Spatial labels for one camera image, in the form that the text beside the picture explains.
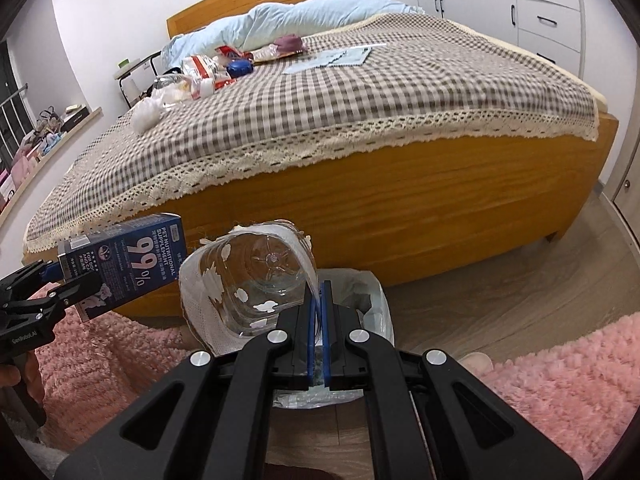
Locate checked bedspread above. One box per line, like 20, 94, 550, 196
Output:
22, 12, 601, 256

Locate black bedside rack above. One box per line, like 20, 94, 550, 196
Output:
114, 51, 166, 109

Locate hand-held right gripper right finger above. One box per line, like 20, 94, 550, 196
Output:
322, 280, 583, 480

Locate trash bin with white bag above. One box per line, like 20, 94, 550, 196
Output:
177, 255, 397, 408

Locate person's left hand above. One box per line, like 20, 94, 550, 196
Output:
0, 352, 40, 397

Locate clear plastic bottle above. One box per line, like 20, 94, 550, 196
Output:
179, 219, 319, 357

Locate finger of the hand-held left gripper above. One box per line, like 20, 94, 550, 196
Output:
30, 277, 96, 321
0, 260, 62, 306

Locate white green-printed pouch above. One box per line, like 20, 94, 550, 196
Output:
282, 47, 373, 75

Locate white cabinet door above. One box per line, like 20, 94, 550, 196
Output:
609, 110, 640, 213

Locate person's left leg pink trousers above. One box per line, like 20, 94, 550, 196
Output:
22, 280, 201, 453

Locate clear plastic bag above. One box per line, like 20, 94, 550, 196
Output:
152, 74, 193, 108

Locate dark blue box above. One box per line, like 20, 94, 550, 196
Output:
56, 213, 187, 322

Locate red white snack bag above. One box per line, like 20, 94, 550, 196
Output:
182, 55, 231, 96

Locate wooden headboard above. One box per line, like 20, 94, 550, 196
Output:
120, 0, 621, 321

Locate light blue duvet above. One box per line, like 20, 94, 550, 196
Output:
161, 0, 427, 68

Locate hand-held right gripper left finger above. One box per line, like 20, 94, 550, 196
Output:
54, 287, 321, 480

